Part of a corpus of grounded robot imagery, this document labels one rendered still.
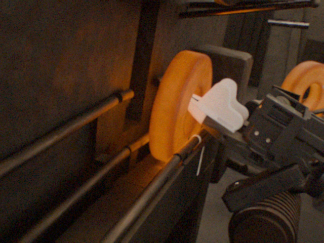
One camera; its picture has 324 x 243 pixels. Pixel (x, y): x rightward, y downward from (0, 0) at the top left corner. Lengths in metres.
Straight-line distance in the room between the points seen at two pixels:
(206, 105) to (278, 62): 2.76
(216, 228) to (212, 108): 1.26
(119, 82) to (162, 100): 0.06
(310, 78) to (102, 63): 0.63
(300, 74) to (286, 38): 2.31
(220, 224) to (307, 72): 0.98
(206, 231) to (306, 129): 1.23
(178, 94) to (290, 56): 2.75
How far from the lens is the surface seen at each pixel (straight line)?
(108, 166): 0.46
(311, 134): 0.53
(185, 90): 0.50
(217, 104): 0.53
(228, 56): 0.72
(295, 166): 0.54
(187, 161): 0.49
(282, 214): 0.83
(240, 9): 0.61
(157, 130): 0.51
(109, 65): 0.47
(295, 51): 3.22
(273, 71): 3.30
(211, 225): 1.77
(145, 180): 0.52
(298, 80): 0.96
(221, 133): 0.52
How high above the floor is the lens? 0.89
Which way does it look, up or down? 18 degrees down
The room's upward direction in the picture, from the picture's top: 10 degrees clockwise
